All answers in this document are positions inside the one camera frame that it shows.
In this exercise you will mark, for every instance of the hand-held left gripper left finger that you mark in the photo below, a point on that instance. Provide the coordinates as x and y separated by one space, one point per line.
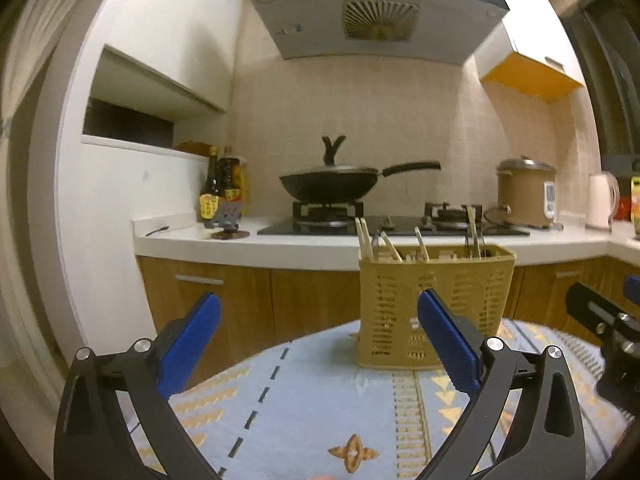
195 332

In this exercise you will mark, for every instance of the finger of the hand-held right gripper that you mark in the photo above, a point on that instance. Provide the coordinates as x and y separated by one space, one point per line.
595 307
633 289

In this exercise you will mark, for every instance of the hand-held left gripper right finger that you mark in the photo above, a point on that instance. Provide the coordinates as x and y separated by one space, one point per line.
447 342

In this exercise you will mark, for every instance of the yellow plastic utensil basket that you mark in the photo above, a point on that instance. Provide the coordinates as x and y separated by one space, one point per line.
435 300

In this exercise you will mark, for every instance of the red container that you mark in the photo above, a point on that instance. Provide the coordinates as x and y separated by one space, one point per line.
626 208

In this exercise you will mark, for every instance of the yellow packet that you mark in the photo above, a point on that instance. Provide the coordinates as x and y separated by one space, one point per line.
635 200

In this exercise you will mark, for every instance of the white electric kettle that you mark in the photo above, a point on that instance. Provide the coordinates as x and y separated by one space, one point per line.
600 202

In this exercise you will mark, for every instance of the wooden chopstick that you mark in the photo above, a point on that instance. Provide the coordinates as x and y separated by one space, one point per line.
368 240
361 240
471 225
390 247
421 244

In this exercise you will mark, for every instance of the wooden base cabinet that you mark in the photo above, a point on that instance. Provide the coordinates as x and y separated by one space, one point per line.
300 300

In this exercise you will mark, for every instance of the grey stand with round base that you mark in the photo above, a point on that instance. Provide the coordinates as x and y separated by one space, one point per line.
229 225

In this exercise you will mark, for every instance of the black glass gas stove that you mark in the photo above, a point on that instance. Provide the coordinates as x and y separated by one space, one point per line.
400 230

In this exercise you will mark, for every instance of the black burner grate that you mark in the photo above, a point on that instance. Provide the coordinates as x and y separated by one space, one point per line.
327 212
450 211

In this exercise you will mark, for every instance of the beige rice cooker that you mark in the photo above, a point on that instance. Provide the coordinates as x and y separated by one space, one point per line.
522 195

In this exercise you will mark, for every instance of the slim dark soy sauce bottle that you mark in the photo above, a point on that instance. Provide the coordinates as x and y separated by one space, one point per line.
209 195

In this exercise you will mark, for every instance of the patterned light blue tablecloth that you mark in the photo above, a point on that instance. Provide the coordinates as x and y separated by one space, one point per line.
310 410

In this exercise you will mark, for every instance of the large red-label sauce bottle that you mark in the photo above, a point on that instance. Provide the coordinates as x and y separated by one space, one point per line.
230 185

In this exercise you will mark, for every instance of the yellow bottle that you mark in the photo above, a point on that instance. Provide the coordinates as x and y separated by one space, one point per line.
244 185

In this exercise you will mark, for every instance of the black wok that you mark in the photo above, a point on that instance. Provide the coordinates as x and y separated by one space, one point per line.
330 185

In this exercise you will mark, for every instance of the glass wok lid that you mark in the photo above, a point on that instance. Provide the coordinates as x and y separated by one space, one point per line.
332 160

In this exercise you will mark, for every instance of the grey range hood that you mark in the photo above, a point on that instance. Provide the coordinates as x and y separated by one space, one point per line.
380 20

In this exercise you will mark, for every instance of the yellow-bottomed wall cabinet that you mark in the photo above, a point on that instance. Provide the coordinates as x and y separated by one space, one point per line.
535 60

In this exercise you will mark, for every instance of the white wall cabinet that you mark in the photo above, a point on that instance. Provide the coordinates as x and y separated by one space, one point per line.
160 45

